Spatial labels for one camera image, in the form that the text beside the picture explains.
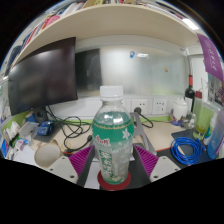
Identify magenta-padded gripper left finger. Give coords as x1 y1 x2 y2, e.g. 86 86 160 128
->
46 144 96 188

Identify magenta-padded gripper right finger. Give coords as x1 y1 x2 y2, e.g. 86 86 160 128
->
133 144 181 183

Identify green-labelled plastic drink bottle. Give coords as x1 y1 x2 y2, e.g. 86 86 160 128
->
91 85 135 185

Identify purple translucent water jug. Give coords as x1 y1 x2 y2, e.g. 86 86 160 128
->
206 106 224 160

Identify black desk mat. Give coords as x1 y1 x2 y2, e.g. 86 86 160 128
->
78 143 158 189

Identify dark blue desk mat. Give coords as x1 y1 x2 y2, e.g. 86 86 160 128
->
156 128 224 166

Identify grey metal laptop stand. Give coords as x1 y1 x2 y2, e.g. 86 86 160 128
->
128 111 158 156

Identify white paper cup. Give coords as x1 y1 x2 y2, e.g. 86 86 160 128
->
34 139 63 169

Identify flat round red coaster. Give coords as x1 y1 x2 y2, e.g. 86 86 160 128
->
96 169 132 192

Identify blue electronics box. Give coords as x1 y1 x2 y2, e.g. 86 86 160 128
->
36 120 55 137

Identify clear plastic box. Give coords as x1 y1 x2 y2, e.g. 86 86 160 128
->
18 121 39 139

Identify white ceramic jar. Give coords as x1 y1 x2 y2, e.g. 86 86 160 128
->
171 97 189 121

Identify yellow-green clear bottle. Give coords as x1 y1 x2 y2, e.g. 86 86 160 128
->
192 90 214 141

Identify dark wine bottle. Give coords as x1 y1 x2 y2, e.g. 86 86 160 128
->
184 73 196 113

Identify dark grey rectangular panel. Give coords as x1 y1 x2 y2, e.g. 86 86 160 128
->
74 48 103 93

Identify black computer monitor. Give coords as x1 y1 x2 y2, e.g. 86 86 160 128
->
7 36 79 124

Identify group photo poster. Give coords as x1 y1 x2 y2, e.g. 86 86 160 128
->
208 73 224 108

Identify tangled black cables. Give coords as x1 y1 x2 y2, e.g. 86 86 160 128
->
46 106 94 153

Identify black plug cable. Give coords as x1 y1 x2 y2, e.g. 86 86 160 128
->
133 106 155 129

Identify blue coiled cable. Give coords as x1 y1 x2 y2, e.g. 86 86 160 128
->
170 135 207 166

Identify white wall socket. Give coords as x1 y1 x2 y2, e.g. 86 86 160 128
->
152 98 169 115
131 98 149 114

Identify frosted glass wall board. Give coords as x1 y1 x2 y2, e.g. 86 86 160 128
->
99 46 188 98

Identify beige wall shelf with books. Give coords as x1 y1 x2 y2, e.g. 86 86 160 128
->
3 0 208 68

